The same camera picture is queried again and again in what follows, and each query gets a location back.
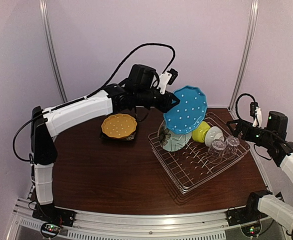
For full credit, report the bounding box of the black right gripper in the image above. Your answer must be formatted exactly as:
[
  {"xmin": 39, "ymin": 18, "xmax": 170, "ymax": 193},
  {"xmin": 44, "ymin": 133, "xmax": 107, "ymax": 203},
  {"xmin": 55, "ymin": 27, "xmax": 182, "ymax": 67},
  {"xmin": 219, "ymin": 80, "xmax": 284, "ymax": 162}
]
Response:
[{"xmin": 227, "ymin": 118, "xmax": 275, "ymax": 148}]

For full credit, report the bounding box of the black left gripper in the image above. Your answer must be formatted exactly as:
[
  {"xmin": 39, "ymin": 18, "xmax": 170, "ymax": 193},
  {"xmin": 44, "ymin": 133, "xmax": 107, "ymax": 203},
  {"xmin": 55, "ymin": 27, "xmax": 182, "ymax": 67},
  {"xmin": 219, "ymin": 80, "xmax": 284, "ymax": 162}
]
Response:
[{"xmin": 135, "ymin": 84, "xmax": 180, "ymax": 111}]

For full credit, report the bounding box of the blue polka dot plate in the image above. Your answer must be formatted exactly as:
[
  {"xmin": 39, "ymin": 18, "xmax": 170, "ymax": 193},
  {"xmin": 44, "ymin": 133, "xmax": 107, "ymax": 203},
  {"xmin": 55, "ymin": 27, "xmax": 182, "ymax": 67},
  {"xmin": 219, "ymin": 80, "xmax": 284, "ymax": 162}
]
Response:
[{"xmin": 163, "ymin": 85, "xmax": 208, "ymax": 134}]

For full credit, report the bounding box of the black square floral plate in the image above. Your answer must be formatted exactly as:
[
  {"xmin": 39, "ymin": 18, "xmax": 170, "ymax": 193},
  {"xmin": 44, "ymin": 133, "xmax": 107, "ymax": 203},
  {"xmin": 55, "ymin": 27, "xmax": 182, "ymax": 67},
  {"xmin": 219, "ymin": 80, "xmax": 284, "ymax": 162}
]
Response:
[{"xmin": 99, "ymin": 126, "xmax": 139, "ymax": 142}]

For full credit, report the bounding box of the yellow polka dot plate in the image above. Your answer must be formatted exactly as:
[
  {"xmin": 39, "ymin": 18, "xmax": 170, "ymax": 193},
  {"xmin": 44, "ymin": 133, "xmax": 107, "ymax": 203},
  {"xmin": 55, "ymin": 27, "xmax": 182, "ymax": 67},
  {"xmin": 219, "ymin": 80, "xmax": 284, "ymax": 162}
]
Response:
[{"xmin": 101, "ymin": 113, "xmax": 138, "ymax": 139}]

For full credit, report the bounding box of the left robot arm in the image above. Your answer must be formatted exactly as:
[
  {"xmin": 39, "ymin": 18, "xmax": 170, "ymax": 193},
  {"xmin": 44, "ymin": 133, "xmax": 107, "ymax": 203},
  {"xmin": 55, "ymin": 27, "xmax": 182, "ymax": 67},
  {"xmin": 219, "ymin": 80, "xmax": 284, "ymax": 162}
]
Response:
[{"xmin": 30, "ymin": 64, "xmax": 180, "ymax": 222}]

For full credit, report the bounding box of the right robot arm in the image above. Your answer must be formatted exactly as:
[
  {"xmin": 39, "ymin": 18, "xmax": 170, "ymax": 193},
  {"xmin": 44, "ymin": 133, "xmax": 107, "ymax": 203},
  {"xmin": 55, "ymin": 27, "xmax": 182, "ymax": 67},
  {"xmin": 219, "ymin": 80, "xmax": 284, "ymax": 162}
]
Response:
[{"xmin": 226, "ymin": 111, "xmax": 293, "ymax": 239}]

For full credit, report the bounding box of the clear glass far right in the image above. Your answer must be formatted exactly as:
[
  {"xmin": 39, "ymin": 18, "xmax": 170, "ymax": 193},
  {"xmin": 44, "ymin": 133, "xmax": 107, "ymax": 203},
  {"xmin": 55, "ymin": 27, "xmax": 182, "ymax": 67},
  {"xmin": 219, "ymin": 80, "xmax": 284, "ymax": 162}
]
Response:
[{"xmin": 222, "ymin": 136, "xmax": 240, "ymax": 160}]

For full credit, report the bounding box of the clear glass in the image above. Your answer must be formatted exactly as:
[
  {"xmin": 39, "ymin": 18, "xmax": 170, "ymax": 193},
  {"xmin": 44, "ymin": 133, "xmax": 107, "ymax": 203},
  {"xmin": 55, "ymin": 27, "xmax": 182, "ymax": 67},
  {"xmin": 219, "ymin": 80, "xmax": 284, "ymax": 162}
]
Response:
[
  {"xmin": 222, "ymin": 136, "xmax": 240, "ymax": 160},
  {"xmin": 205, "ymin": 139, "xmax": 226, "ymax": 165}
]

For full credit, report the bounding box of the white grid pattern bowl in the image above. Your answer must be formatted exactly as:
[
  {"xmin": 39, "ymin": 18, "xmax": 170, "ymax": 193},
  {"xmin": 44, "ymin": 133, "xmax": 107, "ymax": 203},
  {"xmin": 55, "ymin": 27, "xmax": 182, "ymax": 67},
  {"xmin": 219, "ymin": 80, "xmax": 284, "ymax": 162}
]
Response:
[{"xmin": 204, "ymin": 126, "xmax": 225, "ymax": 147}]

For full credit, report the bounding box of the clear glass near left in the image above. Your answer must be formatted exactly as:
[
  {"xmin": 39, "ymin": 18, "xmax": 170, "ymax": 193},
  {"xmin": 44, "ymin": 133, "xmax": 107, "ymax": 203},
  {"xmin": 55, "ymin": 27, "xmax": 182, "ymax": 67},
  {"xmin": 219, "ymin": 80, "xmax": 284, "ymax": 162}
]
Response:
[{"xmin": 205, "ymin": 139, "xmax": 226, "ymax": 165}]

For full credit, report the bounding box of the lime green bowl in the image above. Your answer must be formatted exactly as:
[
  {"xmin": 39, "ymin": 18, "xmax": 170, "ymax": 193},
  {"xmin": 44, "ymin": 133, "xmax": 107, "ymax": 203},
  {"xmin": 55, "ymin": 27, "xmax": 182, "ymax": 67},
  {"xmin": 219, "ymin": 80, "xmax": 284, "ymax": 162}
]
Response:
[{"xmin": 192, "ymin": 121, "xmax": 211, "ymax": 143}]

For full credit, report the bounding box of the pale green flower plate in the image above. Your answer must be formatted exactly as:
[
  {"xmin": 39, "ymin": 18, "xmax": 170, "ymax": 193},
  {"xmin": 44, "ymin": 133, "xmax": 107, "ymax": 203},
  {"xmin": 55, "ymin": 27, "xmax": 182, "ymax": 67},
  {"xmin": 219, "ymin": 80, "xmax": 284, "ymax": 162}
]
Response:
[{"xmin": 157, "ymin": 120, "xmax": 192, "ymax": 152}]

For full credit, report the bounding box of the right black cable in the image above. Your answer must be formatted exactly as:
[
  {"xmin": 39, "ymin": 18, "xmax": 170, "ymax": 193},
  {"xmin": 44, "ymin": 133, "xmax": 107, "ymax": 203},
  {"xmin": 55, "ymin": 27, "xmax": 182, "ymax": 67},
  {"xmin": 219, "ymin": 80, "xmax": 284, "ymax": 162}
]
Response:
[{"xmin": 234, "ymin": 93, "xmax": 259, "ymax": 121}]

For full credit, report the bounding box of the black cable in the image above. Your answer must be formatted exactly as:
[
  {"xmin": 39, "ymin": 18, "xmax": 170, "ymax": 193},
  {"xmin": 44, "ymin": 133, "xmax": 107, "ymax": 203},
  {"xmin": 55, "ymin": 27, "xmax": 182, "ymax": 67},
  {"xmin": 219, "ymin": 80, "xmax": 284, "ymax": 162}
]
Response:
[
  {"xmin": 12, "ymin": 42, "xmax": 176, "ymax": 162},
  {"xmin": 234, "ymin": 93, "xmax": 259, "ymax": 121}
]

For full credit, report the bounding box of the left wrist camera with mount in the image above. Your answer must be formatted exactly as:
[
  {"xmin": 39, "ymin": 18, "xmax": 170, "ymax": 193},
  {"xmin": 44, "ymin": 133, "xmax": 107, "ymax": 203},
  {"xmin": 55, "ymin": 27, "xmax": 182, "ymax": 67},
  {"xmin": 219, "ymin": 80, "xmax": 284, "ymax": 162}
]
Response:
[{"xmin": 157, "ymin": 68, "xmax": 178, "ymax": 95}]

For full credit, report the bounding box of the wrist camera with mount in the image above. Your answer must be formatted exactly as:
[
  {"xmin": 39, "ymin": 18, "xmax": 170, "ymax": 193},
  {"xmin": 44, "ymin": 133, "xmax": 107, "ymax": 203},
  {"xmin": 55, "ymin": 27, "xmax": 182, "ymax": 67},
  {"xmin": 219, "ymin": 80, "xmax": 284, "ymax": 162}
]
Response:
[
  {"xmin": 250, "ymin": 102, "xmax": 263, "ymax": 127},
  {"xmin": 157, "ymin": 68, "xmax": 178, "ymax": 95}
]

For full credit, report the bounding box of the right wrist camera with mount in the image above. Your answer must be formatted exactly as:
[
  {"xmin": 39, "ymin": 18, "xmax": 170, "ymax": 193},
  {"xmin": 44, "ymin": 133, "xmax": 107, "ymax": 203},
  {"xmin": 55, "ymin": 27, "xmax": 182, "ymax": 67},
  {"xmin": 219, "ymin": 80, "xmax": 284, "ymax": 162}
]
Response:
[{"xmin": 250, "ymin": 102, "xmax": 263, "ymax": 127}]

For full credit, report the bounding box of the chrome wire dish rack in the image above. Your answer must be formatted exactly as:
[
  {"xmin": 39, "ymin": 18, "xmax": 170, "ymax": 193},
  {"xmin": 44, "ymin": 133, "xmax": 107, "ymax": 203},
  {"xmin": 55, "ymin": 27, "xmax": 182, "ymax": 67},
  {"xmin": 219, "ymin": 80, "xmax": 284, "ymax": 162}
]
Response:
[{"xmin": 147, "ymin": 112, "xmax": 251, "ymax": 195}]

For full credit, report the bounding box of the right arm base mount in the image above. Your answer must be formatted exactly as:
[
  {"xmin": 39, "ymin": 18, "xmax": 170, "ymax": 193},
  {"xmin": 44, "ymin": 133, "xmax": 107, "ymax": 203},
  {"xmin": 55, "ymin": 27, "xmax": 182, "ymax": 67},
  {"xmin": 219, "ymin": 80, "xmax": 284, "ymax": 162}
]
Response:
[{"xmin": 226, "ymin": 206, "xmax": 267, "ymax": 227}]

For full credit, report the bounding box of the right aluminium frame post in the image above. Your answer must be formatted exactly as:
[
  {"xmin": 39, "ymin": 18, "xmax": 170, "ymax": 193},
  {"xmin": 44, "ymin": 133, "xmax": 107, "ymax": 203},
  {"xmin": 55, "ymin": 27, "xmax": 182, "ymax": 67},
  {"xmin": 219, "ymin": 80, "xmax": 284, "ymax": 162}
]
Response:
[{"xmin": 228, "ymin": 0, "xmax": 259, "ymax": 112}]

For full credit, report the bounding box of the aluminium frame post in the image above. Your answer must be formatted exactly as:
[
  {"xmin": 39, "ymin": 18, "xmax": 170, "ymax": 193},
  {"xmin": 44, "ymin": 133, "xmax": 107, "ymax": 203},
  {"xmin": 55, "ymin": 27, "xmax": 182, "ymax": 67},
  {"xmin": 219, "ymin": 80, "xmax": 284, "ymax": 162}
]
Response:
[
  {"xmin": 39, "ymin": 0, "xmax": 68, "ymax": 103},
  {"xmin": 228, "ymin": 0, "xmax": 259, "ymax": 112}
]

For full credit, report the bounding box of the front aluminium rail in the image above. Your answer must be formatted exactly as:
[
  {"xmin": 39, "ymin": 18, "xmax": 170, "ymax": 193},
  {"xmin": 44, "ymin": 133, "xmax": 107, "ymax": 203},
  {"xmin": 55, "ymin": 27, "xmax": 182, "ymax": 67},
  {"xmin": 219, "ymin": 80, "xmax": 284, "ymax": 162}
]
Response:
[{"xmin": 3, "ymin": 197, "xmax": 291, "ymax": 240}]

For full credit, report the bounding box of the left black cable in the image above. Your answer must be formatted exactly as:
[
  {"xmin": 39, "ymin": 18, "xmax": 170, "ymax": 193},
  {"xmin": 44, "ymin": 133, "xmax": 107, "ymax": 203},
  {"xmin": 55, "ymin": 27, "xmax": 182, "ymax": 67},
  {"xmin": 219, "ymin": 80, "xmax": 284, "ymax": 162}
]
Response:
[{"xmin": 12, "ymin": 42, "xmax": 176, "ymax": 162}]

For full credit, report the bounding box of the left aluminium frame post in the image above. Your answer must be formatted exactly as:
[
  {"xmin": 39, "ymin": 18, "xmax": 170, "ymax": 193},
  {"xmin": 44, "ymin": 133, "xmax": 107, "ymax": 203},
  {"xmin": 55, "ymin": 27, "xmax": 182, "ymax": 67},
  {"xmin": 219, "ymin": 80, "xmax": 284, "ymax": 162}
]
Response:
[{"xmin": 39, "ymin": 0, "xmax": 68, "ymax": 103}]

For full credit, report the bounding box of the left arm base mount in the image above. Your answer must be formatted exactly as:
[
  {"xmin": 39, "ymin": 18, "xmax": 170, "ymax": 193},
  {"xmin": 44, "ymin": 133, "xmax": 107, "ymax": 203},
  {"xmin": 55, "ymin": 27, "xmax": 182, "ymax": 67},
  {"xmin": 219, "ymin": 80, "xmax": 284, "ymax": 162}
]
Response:
[{"xmin": 32, "ymin": 203, "xmax": 76, "ymax": 227}]

